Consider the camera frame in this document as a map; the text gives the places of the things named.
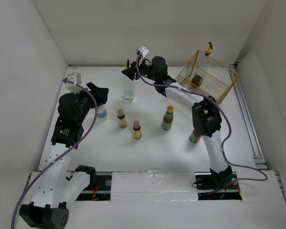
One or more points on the small brown bottle yellow label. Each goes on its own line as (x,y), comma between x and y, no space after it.
(121,118)

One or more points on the red sauce bottle green label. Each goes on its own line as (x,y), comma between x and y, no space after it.
(195,138)

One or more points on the tall glass cruet gold spout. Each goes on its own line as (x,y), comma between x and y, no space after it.
(128,86)

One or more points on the red sauce bottle yellow cap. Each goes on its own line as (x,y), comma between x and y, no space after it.
(168,118)

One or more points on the white bottle blue label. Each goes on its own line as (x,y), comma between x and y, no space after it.
(102,113)

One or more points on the black mounting rail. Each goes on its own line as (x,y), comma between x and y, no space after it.
(132,187)

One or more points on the gold wire basket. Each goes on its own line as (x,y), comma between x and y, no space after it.
(217,83)

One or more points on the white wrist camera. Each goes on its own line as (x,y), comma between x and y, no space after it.
(142,51)
(71,80)

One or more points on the small brown bottle cork cap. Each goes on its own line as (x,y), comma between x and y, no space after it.
(137,130)

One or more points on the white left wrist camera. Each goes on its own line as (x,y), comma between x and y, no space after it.
(71,80)

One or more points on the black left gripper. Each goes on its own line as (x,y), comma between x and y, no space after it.
(102,92)

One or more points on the short glass cruet gold spout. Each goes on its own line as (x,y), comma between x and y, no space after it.
(202,64)

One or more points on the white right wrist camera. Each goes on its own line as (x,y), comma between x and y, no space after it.
(142,51)

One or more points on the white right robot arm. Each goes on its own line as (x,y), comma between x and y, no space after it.
(205,113)

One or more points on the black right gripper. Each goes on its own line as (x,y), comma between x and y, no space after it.
(130,72)

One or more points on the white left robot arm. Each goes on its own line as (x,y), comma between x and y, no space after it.
(49,207)

